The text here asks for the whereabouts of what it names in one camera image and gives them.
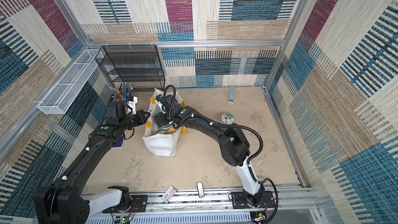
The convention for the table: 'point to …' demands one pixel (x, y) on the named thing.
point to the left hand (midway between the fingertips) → (151, 113)
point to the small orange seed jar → (171, 130)
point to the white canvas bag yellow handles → (160, 143)
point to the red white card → (169, 194)
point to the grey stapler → (231, 94)
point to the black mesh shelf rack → (132, 64)
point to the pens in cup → (121, 94)
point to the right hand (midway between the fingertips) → (165, 115)
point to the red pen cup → (120, 99)
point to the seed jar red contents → (227, 118)
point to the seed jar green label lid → (165, 127)
